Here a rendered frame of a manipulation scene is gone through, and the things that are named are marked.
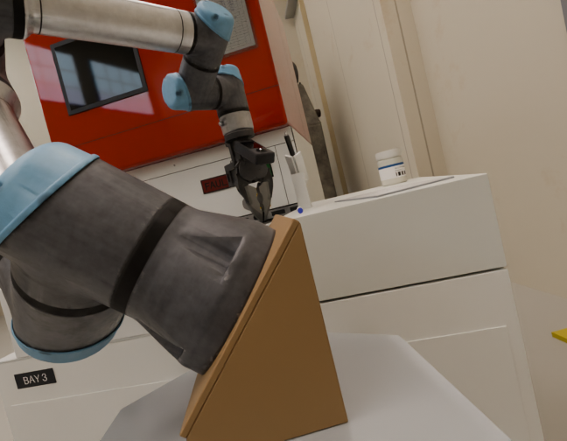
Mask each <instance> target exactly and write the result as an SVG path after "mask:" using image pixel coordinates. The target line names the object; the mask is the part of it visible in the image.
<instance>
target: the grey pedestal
mask: <svg viewBox="0 0 567 441"><path fill-rule="evenodd" d="M327 336H328V339H329V343H330V347H331V350H332V357H333V361H334V365H335V368H336V372H337V376H338V380H339V386H340V390H341V394H342V397H343V401H344V404H345V409H346V415H347V419H348V421H347V423H342V424H338V425H335V426H333V427H329V428H326V429H323V430H318V431H314V432H312V433H309V434H305V435H303V436H300V437H294V438H292V439H288V440H285V441H512V440H511V439H510V438H509V437H508V436H507V435H506V434H505V433H504V432H503V431H502V430H500V429H499V428H498V427H497V426H496V425H495V424H494V423H493V422H492V421H491V420H490V419H489V418H487V417H486V416H485V415H484V414H483V413H482V412H481V411H480V410H479V409H478V408H477V407H476V406H474V405H473V404H472V403H471V402H470V401H469V400H468V399H467V398H466V397H465V396H464V395H462V394H461V393H460V392H459V391H458V390H457V389H456V388H455V387H454V386H453V385H452V384H451V383H449V382H448V381H447V380H446V379H445V378H444V377H443V376H442V375H441V374H440V373H439V372H438V371H437V370H436V369H435V368H434V367H433V366H432V365H431V364H430V363H429V362H428V361H427V360H425V359H424V358H423V357H422V356H421V355H420V354H419V353H418V352H417V351H416V350H415V349H413V348H412V347H411V346H410V345H409V344H408V343H407V342H406V341H405V340H404V339H403V338H401V337H400V336H398V335H388V334H365V333H341V332H328V333H327ZM196 377H197V373H196V372H194V371H192V370H189V371H188V372H186V373H184V374H182V375H181V376H179V377H177V378H175V379H174V380H172V381H169V382H168V383H166V384H165V385H163V386H162V387H160V388H157V389H155V390H154V391H152V392H150V393H149V394H148V395H145V396H143V397H141V398H140V399H138V400H136V401H134V402H133V403H131V404H129V405H128V406H126V407H124V408H122V409H121V410H120V411H119V413H118V414H117V416H116V417H115V419H114V421H113V422H112V424H111V425H110V426H109V427H108V429H107V431H106V432H105V434H104V435H103V437H102V438H101V440H100V441H186V438H183V437H181V436H180V435H179V433H180V430H181V427H182V424H183V421H184V418H185V414H186V410H187V406H188V403H189V401H190V397H191V394H192V391H193V386H194V383H195V380H196Z"/></svg>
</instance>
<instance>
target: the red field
mask: <svg viewBox="0 0 567 441"><path fill-rule="evenodd" d="M201 182H202V185H203V189H204V193H208V192H211V191H215V190H219V189H222V188H226V187H229V185H228V179H227V175H224V176H221V177H218V178H211V179H208V180H205V181H201Z"/></svg>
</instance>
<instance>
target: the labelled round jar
mask: <svg viewBox="0 0 567 441"><path fill-rule="evenodd" d="M401 155H402V153H401V149H400V148H396V149H392V150H385V151H383V152H379V153H376V154H375V158H376V161H378V163H377V165H378V170H379V174H380V178H381V184H382V186H392V185H395V184H399V183H402V182H406V181H407V176H406V171H405V168H404V163H403V157H401Z"/></svg>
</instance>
